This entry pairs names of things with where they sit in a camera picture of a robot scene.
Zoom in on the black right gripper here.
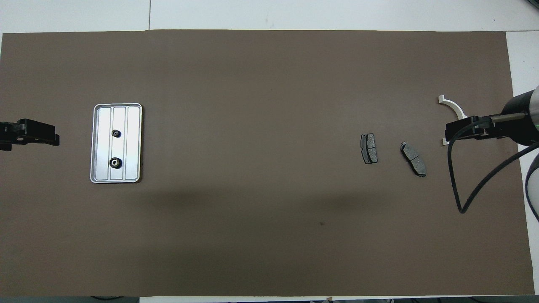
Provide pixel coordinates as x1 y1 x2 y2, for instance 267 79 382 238
446 116 506 142

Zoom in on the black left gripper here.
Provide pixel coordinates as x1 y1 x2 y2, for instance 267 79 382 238
0 119 60 151

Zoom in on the silver metal tray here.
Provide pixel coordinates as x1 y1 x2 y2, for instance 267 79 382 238
90 103 143 184

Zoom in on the long curved grey brake pad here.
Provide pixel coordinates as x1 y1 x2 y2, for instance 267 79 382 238
400 142 427 178

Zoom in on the short rectangular grey brake pad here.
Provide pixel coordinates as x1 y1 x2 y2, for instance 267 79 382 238
361 133 378 164

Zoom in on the brown table mat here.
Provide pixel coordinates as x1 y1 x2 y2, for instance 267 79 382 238
0 29 535 297

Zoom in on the white curved plastic bracket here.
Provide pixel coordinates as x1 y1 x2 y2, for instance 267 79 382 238
438 95 468 146

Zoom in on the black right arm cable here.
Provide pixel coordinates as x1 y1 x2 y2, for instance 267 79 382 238
446 116 539 214

